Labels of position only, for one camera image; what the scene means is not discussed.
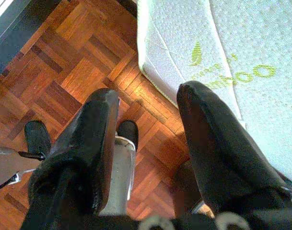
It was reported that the white mattress green leaf print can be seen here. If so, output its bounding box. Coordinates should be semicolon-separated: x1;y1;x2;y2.
136;0;292;187

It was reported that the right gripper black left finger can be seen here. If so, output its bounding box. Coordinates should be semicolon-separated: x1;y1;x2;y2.
21;88;120;230

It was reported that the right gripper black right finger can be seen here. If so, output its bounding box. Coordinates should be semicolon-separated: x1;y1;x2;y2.
176;80;292;218

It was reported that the robot right leg silver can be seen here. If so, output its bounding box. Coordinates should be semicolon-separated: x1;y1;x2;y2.
99;120;139;216

